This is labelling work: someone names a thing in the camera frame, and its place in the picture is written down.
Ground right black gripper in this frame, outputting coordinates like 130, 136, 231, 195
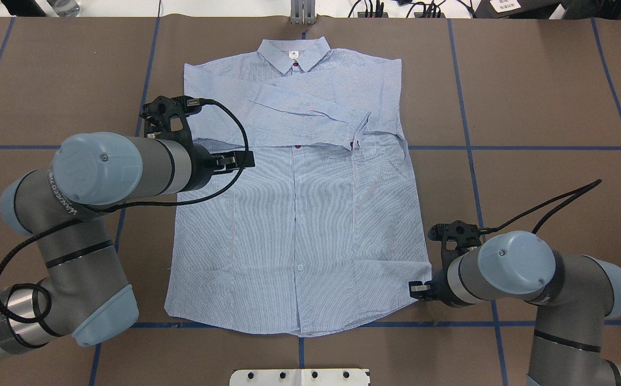
408, 268, 459, 307

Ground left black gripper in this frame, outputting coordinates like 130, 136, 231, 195
184, 143, 256, 191

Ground light blue striped shirt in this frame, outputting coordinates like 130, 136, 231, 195
164, 38, 432, 337

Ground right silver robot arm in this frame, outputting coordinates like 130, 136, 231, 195
409, 231, 621, 385

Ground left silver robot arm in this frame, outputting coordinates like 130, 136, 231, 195
0, 132, 254, 361

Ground clear black-capped bottle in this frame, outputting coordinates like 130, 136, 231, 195
47, 0, 80, 18

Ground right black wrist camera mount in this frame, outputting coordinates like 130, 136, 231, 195
427, 220, 489, 270

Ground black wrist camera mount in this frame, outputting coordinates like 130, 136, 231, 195
427, 220, 489, 270
139, 95, 202, 150

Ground aluminium frame post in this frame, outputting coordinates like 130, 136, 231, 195
290, 0, 317, 25

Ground white camera stand pillar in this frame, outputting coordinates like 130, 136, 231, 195
229, 368, 371, 385

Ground right black robot cable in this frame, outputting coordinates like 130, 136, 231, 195
482, 179, 602, 236

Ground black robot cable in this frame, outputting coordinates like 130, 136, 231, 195
482, 179, 602, 236
0, 98, 250, 325

